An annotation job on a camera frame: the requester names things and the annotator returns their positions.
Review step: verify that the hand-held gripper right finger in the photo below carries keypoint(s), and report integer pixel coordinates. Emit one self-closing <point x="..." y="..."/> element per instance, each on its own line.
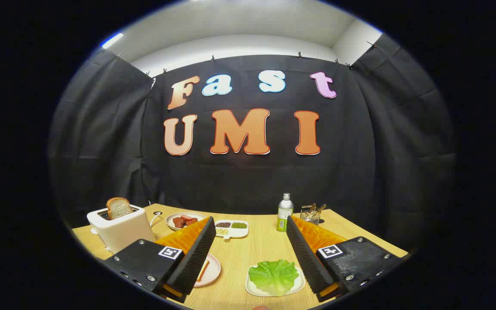
<point x="306" y="258"/>

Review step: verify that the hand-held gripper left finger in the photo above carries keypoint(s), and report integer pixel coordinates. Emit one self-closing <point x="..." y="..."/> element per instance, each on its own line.
<point x="196" y="258"/>

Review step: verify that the green lettuce leaf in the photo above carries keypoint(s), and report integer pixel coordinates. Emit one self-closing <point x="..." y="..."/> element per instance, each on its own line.
<point x="274" y="275"/>

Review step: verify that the toasted bread slice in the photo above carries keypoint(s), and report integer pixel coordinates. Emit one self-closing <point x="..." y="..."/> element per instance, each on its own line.
<point x="119" y="208"/>

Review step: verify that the square bread slice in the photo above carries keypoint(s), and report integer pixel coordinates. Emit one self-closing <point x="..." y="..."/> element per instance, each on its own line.
<point x="203" y="271"/>

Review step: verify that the pink round plate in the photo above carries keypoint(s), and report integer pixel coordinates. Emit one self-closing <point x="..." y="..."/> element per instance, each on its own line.
<point x="212" y="271"/>

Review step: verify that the pile of yellow beans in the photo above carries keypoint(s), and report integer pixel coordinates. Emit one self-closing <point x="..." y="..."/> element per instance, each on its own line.
<point x="221" y="231"/>

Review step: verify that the dark red meat slice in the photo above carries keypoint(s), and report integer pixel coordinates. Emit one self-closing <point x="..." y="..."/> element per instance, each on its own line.
<point x="178" y="222"/>
<point x="191" y="221"/>

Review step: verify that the pile of dark beans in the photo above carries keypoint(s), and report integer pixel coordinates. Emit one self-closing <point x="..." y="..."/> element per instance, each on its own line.
<point x="223" y="224"/>

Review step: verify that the white round plate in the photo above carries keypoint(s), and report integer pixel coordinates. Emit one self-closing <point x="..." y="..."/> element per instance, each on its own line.
<point x="169" y="220"/>

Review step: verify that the green label metal bottle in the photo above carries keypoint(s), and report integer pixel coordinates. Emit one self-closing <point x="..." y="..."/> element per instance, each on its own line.
<point x="284" y="215"/>

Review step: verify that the white divided dish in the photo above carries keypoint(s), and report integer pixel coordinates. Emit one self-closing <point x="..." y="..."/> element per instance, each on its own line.
<point x="241" y="234"/>

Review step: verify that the pile of green beans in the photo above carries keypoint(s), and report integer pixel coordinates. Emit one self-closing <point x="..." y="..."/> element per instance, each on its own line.
<point x="239" y="225"/>

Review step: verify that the white square plate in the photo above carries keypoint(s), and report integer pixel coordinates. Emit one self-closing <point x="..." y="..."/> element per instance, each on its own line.
<point x="250" y="287"/>

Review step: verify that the white toaster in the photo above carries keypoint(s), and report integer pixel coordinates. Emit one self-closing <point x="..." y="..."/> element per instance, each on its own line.
<point x="123" y="230"/>

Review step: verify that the black backdrop cloth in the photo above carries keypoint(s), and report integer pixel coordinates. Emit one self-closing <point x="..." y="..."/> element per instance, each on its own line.
<point x="252" y="181"/>

